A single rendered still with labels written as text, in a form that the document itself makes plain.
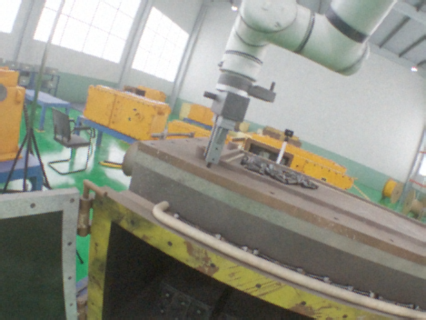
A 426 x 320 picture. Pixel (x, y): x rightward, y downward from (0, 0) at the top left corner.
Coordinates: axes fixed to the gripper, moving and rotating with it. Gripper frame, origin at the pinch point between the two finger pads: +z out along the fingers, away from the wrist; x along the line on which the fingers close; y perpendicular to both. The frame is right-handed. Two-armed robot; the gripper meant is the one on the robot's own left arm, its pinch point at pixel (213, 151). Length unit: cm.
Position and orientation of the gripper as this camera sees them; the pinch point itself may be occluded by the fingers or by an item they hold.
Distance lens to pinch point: 53.9
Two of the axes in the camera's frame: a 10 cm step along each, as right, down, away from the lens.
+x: 1.6, 2.7, -9.5
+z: -3.0, 9.3, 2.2
